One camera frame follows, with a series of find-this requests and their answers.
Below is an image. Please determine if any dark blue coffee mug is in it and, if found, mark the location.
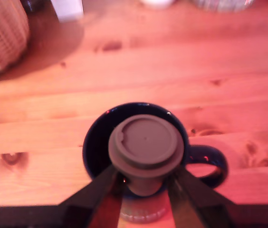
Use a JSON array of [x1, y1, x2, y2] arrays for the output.
[[82, 102, 229, 224]]

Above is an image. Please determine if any woven wicker basket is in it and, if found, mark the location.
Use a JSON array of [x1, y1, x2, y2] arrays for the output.
[[0, 0, 31, 79]]

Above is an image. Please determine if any white box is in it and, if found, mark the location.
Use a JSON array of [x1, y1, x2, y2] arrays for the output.
[[51, 0, 85, 23]]

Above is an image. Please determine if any patterned round container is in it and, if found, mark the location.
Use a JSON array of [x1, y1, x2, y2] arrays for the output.
[[191, 0, 255, 13]]

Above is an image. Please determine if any white round object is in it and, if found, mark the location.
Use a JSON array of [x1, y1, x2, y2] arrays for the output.
[[139, 0, 175, 10]]

